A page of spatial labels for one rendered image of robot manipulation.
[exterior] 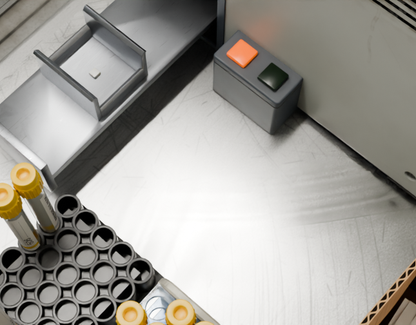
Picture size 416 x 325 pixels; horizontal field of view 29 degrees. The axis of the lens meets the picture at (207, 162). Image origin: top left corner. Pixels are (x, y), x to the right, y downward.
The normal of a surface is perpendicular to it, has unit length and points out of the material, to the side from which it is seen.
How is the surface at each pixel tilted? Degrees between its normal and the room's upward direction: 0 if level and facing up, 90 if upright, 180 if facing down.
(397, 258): 0
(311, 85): 90
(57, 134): 0
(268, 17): 90
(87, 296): 0
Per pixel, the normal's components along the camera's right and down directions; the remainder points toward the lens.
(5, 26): 0.00, -0.39
